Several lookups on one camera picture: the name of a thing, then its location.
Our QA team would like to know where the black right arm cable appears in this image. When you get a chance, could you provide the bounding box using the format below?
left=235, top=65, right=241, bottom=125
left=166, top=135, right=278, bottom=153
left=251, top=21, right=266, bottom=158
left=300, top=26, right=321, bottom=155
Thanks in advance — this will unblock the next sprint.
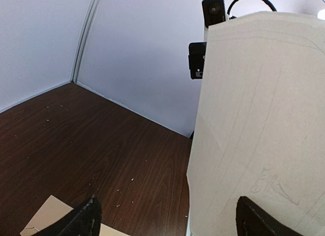
left=226, top=0, right=278, bottom=16

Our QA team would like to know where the brown kraft envelope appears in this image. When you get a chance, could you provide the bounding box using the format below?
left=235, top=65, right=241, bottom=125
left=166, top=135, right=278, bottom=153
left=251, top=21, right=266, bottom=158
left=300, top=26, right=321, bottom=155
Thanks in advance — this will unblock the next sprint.
left=20, top=195, right=125, bottom=236

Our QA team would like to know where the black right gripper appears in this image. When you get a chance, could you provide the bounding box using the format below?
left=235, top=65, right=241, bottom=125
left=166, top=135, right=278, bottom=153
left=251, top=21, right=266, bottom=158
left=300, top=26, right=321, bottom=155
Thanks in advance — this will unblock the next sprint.
left=188, top=42, right=206, bottom=80

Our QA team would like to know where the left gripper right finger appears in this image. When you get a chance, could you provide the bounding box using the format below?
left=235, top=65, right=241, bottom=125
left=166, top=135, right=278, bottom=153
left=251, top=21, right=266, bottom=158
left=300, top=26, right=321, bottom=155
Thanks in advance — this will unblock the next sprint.
left=236, top=196, right=302, bottom=236

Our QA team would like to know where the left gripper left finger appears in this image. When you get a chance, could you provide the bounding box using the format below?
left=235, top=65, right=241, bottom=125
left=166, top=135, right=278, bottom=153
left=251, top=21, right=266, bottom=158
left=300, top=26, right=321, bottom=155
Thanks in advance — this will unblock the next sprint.
left=44, top=196, right=102, bottom=235

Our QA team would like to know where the right aluminium frame post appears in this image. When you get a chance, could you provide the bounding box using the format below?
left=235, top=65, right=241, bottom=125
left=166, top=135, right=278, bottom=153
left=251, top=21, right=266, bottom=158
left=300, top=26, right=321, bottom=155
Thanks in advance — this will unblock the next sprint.
left=71, top=0, right=101, bottom=83

